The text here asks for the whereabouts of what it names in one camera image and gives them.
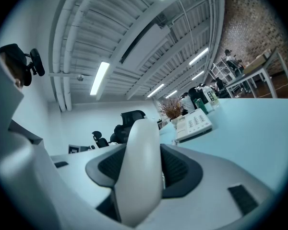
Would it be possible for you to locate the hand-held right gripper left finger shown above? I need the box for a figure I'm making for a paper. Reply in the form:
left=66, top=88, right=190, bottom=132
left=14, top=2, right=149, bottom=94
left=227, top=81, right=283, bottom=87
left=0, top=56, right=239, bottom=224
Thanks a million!
left=50, top=144, right=127, bottom=212

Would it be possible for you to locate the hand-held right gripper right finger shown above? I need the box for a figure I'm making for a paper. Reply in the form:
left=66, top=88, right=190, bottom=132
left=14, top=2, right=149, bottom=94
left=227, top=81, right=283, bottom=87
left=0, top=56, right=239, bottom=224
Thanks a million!
left=139, top=144, right=280, bottom=230

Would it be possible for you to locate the white black-patterned box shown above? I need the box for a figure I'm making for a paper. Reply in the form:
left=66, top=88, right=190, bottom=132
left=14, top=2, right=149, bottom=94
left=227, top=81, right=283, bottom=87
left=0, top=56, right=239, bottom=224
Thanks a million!
left=68, top=144, right=82, bottom=154

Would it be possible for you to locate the white desk telephone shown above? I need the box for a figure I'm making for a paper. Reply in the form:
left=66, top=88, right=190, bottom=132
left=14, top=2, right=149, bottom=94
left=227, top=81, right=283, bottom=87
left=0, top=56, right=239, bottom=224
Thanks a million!
left=175, top=108, right=213, bottom=143

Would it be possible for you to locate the white plant pot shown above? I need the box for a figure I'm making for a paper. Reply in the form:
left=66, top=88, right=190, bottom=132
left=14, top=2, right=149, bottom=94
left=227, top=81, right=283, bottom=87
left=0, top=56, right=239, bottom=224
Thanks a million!
left=170, top=115, right=183, bottom=129

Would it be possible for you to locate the large black mesh office chair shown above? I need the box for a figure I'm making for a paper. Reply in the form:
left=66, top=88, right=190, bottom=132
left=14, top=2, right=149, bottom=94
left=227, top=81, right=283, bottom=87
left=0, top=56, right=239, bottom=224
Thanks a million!
left=113, top=110, right=147, bottom=145

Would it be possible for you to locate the dried brown plant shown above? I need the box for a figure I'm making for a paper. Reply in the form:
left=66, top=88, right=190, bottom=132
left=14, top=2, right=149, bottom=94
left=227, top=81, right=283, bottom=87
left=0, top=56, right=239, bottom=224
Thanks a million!
left=157, top=97, right=186, bottom=119

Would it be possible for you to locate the green drink carton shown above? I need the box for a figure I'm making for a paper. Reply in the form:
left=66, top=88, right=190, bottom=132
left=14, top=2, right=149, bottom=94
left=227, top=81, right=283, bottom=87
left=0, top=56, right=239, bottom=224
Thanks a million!
left=193, top=97, right=209, bottom=115

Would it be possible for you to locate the clear bottle with white label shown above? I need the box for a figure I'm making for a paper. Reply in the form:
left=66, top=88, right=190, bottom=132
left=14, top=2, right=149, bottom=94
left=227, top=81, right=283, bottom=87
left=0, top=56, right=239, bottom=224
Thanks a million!
left=203, top=85, right=222, bottom=111

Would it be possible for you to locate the white shelf rack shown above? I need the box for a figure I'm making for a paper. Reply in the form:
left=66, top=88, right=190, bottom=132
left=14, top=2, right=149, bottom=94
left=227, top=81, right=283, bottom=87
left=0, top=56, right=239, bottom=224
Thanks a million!
left=209, top=60, right=234, bottom=81

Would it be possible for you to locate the white ceiling pipe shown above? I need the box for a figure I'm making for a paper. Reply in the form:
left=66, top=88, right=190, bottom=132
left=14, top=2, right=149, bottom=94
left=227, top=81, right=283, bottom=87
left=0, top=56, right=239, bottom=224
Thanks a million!
left=49, top=0, right=92, bottom=113
left=61, top=0, right=104, bottom=112

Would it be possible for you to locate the grey desk with white legs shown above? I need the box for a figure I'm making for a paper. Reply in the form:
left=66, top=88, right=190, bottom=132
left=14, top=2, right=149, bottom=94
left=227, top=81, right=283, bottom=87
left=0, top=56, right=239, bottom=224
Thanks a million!
left=225, top=46, right=288, bottom=99

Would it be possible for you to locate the long beige cardboard box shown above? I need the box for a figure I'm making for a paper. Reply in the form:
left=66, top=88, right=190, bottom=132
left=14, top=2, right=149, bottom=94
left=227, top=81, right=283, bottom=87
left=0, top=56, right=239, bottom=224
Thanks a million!
left=243, top=53, right=267, bottom=75

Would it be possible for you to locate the white ceiling air conditioner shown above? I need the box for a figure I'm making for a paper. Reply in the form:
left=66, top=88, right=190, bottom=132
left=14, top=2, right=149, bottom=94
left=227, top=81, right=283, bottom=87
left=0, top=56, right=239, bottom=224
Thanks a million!
left=119, top=23, right=171, bottom=66

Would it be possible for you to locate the person's face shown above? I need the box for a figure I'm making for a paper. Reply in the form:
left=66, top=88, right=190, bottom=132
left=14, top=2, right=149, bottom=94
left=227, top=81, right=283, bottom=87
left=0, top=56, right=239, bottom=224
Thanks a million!
left=3, top=56, right=24, bottom=89

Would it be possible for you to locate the black head-mounted camera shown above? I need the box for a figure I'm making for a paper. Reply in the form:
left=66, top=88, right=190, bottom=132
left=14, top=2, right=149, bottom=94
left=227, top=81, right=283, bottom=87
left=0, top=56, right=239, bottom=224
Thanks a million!
left=26, top=47, right=46, bottom=77

